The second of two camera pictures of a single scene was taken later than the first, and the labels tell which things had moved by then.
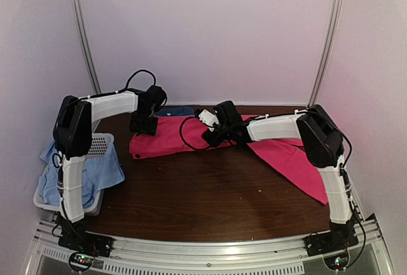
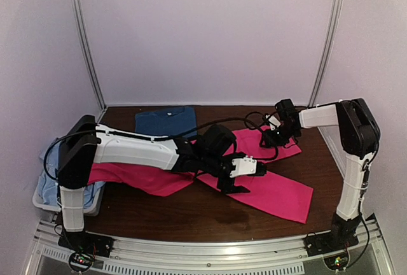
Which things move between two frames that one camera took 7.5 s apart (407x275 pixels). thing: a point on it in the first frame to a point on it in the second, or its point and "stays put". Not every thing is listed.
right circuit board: x=337 y=262 stays put
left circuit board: x=81 y=261 stays put
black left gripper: x=134 y=128 to x=232 y=189
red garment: x=179 y=134 to x=268 y=196
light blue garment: x=100 y=171 stays put
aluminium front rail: x=365 y=254 stays put
